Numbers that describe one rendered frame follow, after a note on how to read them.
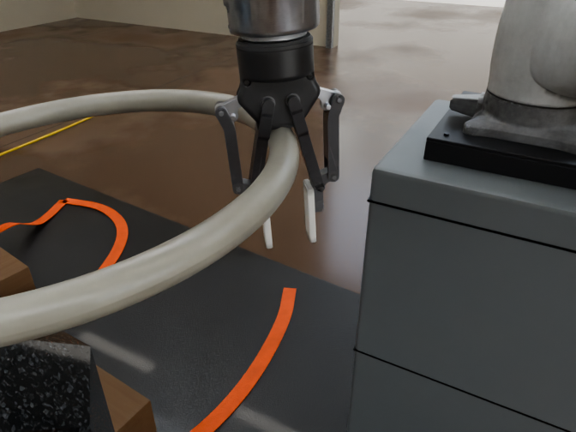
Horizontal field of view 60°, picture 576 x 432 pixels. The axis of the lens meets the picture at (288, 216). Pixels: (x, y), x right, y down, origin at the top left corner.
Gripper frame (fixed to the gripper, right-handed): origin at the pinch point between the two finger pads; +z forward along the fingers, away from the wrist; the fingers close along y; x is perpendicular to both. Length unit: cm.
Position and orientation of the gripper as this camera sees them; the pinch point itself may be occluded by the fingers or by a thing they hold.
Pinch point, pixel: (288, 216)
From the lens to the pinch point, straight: 57.7
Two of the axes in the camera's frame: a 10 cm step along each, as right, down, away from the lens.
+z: 0.7, 8.6, 5.0
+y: -9.9, 1.3, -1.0
